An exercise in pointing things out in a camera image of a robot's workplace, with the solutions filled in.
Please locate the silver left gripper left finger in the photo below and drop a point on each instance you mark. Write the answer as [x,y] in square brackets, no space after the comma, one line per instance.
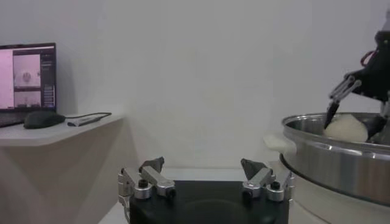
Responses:
[157,179]

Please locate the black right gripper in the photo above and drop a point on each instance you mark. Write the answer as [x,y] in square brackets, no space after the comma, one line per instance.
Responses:
[377,79]

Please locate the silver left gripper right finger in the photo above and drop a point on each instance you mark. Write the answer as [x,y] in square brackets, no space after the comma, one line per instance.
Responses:
[259,179]

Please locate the white steamed baozi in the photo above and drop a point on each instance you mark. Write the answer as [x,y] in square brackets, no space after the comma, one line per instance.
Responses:
[345,129]

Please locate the stainless steel steamer basket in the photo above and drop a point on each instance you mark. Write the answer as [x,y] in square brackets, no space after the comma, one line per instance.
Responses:
[335,170]

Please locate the grey USB hub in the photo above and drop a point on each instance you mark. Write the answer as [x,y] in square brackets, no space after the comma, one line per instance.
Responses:
[82,121]

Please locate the white side table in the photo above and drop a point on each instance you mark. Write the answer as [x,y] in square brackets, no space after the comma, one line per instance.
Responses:
[55,170]

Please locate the black computer mouse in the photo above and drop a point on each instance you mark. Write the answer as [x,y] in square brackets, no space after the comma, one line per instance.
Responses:
[42,119]

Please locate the black laptop with pink screen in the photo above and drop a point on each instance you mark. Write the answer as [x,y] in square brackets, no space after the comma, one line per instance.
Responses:
[27,76]

